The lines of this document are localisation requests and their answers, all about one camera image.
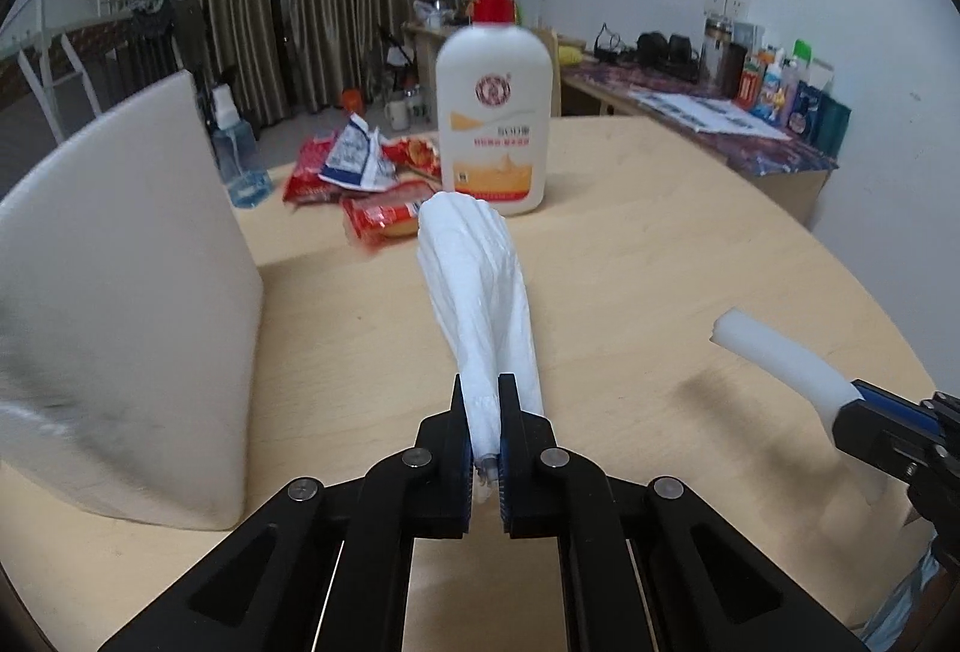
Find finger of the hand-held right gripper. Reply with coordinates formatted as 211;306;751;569
829;399;938;484
851;379;960;437

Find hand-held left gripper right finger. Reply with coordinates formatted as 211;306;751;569
495;373;871;652

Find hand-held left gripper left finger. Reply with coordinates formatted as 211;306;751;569
97;374;475;652

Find white foam strip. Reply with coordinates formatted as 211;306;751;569
711;308;863;450

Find white foam box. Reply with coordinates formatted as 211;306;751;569
0;68;263;533

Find red snack packet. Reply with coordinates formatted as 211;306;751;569
283;131;353;207
341;179;440;248
382;134;443;181

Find desk with dark patterned cover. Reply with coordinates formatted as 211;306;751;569
559;52;839;226

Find blue and white packet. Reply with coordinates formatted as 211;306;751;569
319;113;402;194

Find row of toiletry bottles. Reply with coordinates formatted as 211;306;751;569
701;11;852;158

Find printed paper sheets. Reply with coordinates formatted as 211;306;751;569
630;86;792;142

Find white lotion bottle red pump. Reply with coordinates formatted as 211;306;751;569
436;0;554;217

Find clear blue spray bottle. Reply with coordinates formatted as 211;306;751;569
208;83;272;208

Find black bags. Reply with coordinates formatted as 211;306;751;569
637;31;702;79

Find light wooden desk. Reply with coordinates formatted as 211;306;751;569
401;18;586;121

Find dark hanging clothes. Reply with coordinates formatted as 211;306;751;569
127;0;207;91

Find white metal bunk bed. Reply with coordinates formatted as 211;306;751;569
0;0;143;147

